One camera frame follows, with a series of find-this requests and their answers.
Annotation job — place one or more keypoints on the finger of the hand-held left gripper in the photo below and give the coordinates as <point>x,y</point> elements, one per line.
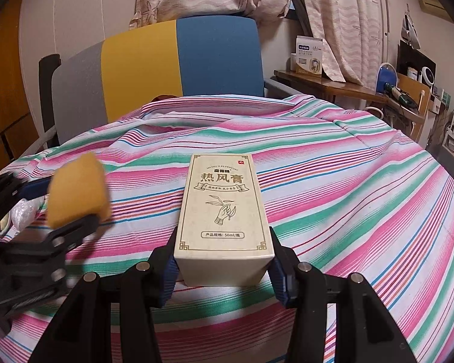
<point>34,191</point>
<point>60,240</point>

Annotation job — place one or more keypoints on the green black tool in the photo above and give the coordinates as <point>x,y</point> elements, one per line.
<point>401,96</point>

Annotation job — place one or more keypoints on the yellow sponge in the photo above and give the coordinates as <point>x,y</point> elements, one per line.
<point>75,193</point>

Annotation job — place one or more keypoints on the wooden wardrobe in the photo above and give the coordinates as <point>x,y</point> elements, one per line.
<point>3,83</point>

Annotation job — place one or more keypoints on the white blue carton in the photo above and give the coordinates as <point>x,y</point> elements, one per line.
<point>308,56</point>

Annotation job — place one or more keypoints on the clothes iron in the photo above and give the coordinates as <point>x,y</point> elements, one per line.
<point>408,26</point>

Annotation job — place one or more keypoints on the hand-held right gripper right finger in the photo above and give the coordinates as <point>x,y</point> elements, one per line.
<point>280,276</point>

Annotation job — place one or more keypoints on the pink green striped blanket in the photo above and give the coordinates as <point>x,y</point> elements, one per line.
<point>344,196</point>

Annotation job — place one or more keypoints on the hanging pink patterned curtain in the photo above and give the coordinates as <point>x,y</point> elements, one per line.
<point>340,19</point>

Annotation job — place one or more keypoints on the white green small box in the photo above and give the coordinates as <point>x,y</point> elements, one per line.
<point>440,100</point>

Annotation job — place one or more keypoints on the beige carton box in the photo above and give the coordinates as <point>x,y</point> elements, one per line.
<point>223,211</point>

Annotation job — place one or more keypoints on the wooden desk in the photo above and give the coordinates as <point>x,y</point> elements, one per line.
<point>344,89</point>

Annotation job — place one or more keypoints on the large clear plastic bag bundle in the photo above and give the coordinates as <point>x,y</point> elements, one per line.
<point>25,211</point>

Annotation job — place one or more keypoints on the metal pole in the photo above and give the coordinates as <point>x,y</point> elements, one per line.
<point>384,7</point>

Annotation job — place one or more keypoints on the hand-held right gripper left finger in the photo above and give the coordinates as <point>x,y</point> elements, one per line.
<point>170,272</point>

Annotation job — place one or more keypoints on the cream air conditioner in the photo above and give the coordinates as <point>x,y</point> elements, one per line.
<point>435,7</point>

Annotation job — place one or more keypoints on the white round device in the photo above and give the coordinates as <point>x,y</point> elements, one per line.
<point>426,75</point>

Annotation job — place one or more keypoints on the grey yellow blue chair back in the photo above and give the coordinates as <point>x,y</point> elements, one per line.
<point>215,56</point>

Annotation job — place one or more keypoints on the blue white appliance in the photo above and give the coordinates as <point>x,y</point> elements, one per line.
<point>386,77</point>

